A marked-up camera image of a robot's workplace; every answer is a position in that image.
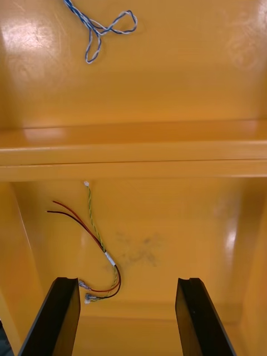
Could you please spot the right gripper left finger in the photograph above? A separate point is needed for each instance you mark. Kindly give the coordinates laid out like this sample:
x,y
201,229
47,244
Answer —
x,y
53,320

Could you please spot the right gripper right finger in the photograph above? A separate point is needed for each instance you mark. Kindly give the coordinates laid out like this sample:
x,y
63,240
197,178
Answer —
x,y
200,320

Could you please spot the yellow-orange plastic bin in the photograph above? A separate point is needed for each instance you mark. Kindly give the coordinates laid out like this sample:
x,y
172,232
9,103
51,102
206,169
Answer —
x,y
180,217
167,83

